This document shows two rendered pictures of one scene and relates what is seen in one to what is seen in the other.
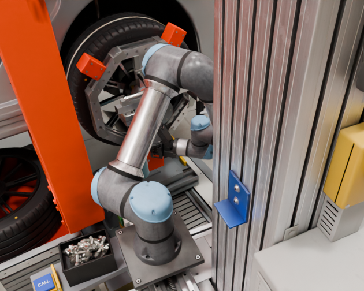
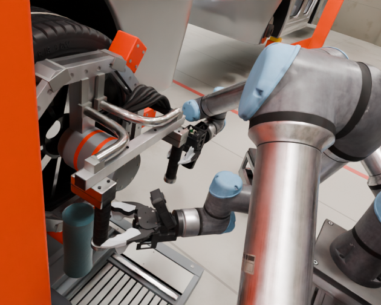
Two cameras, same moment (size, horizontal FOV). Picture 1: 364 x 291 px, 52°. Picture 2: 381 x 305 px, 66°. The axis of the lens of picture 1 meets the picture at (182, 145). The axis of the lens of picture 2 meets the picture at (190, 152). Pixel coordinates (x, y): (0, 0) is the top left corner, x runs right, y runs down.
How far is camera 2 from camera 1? 99 cm
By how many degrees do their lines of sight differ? 34
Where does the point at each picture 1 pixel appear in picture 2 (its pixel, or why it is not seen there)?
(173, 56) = (343, 69)
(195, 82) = not seen: outside the picture
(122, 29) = (51, 28)
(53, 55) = (12, 41)
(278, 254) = not seen: outside the picture
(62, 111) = (13, 234)
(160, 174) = not seen: hidden behind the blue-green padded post
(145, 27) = (87, 32)
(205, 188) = (132, 247)
